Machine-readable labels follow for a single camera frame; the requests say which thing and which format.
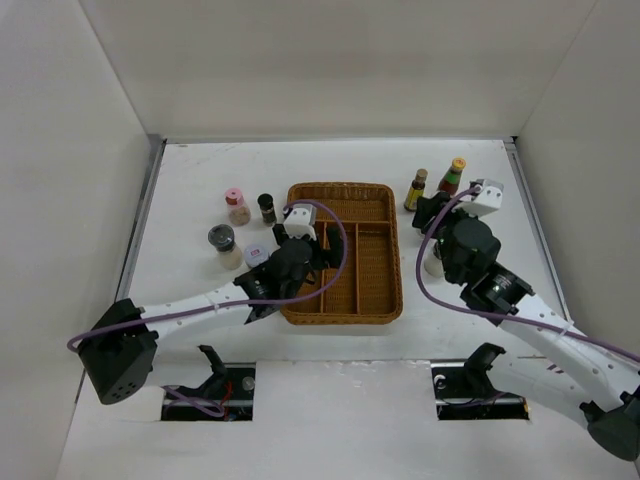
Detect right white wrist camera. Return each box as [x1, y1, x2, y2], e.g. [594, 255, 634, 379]
[459, 179, 504, 217]

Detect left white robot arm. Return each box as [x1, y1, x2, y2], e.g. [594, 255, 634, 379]
[70, 224, 347, 405]

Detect black lid salt grinder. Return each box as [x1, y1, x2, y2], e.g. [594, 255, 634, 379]
[207, 224, 243, 270]

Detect brown cap yellow oil bottle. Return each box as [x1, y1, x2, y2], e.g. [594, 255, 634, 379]
[404, 169, 428, 212]

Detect red green sauce bottle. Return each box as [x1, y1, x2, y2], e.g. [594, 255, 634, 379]
[437, 157, 466, 196]

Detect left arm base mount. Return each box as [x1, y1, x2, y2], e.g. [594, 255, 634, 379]
[160, 345, 257, 422]

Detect brown wicker divided tray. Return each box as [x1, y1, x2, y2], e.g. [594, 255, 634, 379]
[282, 182, 403, 326]

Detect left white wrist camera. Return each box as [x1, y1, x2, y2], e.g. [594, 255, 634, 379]
[283, 203, 317, 241]

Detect pink cap spice jar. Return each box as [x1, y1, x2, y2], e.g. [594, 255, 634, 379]
[225, 188, 251, 226]

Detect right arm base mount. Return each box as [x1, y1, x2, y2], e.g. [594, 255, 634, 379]
[431, 343, 529, 421]

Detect small red label white jar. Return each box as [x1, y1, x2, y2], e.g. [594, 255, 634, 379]
[243, 244, 270, 269]

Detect white black top grinder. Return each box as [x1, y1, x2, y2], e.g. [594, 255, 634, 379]
[423, 243, 444, 278]

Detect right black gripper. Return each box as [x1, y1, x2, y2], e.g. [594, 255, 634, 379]
[413, 191, 485, 283]

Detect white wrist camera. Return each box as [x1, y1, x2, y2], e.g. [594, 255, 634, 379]
[283, 203, 317, 241]
[459, 179, 504, 217]

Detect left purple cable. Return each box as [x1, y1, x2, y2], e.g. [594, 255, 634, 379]
[66, 199, 350, 354]

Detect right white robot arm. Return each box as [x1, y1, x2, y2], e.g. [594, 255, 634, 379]
[412, 184, 639, 462]

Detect black cap pepper bottle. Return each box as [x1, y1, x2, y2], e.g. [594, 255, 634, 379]
[257, 193, 277, 226]

